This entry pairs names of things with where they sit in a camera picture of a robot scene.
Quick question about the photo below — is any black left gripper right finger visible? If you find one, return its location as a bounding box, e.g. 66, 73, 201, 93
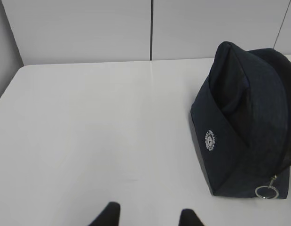
179, 209, 204, 226

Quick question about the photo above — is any dark blue insulated lunch bag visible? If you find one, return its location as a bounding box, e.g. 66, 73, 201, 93
190, 41, 291, 199

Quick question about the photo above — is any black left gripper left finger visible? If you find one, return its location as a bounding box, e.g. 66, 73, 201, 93
89, 202, 121, 226

